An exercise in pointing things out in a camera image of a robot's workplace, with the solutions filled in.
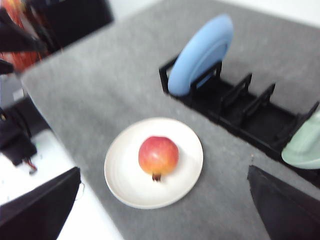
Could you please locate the blue plate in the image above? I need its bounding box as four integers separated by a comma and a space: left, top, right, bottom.
168, 14, 234, 96

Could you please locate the black device with wires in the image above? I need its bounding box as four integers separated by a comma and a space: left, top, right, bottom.
0, 97, 50, 174

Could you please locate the black equipment with orange cables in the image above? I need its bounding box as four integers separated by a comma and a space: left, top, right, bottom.
0, 0, 113, 76

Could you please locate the red yellow pomegranate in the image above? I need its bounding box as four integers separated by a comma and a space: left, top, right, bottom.
138, 136, 180, 182

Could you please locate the green plate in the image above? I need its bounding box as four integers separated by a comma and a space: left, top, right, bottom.
281, 105, 320, 170

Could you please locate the white plate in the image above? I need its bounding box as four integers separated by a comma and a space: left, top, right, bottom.
104, 117, 204, 210

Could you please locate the black plate rack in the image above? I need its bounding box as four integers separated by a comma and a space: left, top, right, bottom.
158, 58, 320, 188

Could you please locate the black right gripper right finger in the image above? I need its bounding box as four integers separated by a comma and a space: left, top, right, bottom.
247, 165, 320, 240

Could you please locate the grey table mat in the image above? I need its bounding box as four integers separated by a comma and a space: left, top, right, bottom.
22, 0, 320, 240

